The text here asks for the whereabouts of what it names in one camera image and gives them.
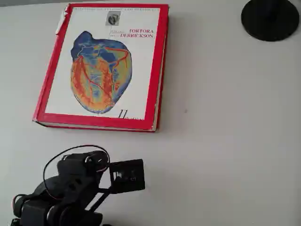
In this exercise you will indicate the black round stand base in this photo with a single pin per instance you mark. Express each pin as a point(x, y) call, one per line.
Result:
point(268, 21)

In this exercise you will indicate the black camera box with bracket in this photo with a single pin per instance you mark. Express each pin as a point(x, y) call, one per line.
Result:
point(131, 174)

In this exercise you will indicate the red anatomy textbook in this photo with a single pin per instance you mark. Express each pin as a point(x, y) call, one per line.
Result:
point(101, 70)

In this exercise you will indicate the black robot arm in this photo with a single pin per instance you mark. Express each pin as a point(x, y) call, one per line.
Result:
point(58, 202)

